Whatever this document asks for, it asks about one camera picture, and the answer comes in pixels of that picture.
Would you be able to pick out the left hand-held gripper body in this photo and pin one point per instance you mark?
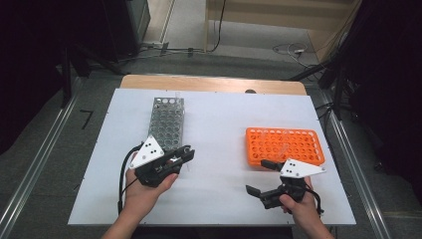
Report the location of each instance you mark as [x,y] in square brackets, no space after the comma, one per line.
[147,154]

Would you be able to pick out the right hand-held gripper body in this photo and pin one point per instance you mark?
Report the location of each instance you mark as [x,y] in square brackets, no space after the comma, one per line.
[300,169]

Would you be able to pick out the clear glass test tube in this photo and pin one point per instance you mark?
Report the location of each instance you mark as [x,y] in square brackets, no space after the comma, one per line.
[283,148]
[188,164]
[177,95]
[286,135]
[260,133]

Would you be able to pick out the orange plastic test tube rack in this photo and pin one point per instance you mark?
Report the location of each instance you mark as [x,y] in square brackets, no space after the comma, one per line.
[298,146]

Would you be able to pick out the silver metal test tube rack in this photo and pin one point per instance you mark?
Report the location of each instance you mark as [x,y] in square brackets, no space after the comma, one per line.
[167,124]

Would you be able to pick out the person's right hand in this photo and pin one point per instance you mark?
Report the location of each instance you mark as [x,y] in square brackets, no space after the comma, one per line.
[303,207]

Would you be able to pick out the person's left hand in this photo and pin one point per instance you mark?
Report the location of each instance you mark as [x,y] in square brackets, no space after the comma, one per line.
[142,197]

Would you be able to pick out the white table board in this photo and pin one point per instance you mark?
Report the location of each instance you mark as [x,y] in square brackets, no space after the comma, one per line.
[219,132]

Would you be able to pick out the wooden table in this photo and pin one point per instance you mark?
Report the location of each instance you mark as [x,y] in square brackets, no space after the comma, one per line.
[212,83]

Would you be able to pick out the black metal stand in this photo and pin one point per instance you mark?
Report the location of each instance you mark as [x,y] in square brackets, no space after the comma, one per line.
[66,79]

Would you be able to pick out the black curtain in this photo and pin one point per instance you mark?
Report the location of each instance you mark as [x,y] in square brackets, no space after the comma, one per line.
[388,83]
[26,66]

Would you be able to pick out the dark cabinet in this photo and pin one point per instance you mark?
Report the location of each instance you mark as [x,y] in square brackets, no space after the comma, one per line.
[127,26]

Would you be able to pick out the light wooden panel furniture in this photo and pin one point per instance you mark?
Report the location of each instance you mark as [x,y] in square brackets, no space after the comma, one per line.
[265,20]

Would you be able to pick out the aluminium floor rail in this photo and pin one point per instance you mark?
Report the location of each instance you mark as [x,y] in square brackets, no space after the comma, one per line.
[356,172]
[40,159]

